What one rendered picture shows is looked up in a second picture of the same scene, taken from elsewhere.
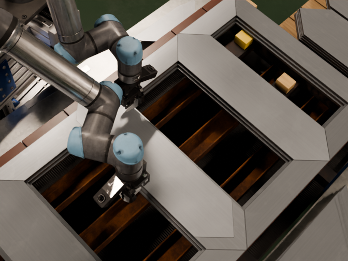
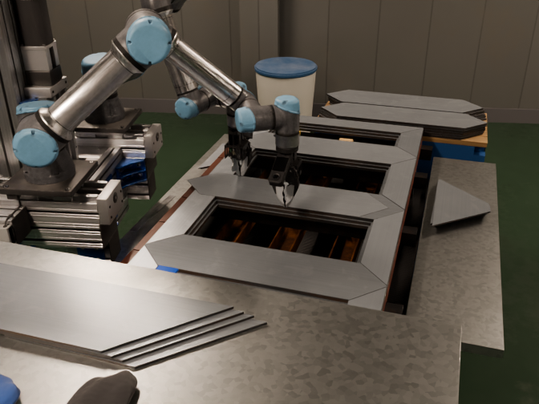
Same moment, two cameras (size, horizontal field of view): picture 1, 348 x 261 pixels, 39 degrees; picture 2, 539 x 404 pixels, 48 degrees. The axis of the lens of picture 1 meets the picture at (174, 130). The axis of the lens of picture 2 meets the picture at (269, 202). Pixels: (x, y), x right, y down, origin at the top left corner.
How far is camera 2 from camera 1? 1.39 m
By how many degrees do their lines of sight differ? 35
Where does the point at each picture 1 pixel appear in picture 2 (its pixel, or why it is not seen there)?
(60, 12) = not seen: hidden behind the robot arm
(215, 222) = (366, 206)
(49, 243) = (240, 256)
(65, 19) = not seen: hidden behind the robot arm
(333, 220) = (449, 190)
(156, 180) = (298, 201)
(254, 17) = not seen: hidden behind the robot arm
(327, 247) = (459, 203)
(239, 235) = (391, 205)
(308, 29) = (338, 112)
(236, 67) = (303, 139)
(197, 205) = (344, 203)
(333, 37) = (358, 111)
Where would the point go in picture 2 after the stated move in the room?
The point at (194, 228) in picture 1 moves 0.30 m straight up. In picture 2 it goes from (354, 212) to (359, 129)
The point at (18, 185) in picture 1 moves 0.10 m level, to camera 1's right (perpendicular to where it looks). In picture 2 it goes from (181, 237) to (212, 232)
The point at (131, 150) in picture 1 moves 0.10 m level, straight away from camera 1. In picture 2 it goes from (292, 98) to (275, 90)
